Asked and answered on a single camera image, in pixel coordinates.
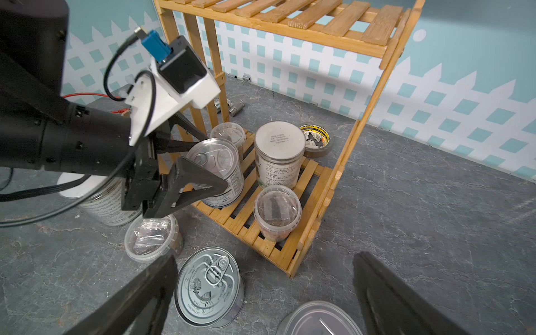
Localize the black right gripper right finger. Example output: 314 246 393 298
353 251 468 334

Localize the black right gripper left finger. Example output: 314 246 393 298
66 254 178 334

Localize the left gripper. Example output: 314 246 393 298
121 112 228 219

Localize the short silver can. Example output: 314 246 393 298
186 138 244 208

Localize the tall silver green can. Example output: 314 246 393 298
276 300 362 335

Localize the large white lid can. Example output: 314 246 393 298
59 176 142 226

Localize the clear plastic seed jar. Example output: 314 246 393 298
124 214 184 263

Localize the green label pull-tab can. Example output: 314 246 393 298
174 247 244 328

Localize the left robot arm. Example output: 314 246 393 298
1 1 228 219

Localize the clear jar back lower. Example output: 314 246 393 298
210 122 247 162

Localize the white lid can lower shelf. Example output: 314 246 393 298
254 121 306 189

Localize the red seed plastic jar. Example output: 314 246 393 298
253 185 302 242

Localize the wooden two-tier shelf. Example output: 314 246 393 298
154 1 424 277

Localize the metal valve fitting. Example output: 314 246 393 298
214 99 245 117

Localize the brown tape roll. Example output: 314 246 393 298
300 124 334 159

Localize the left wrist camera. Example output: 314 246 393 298
125 27 221 146

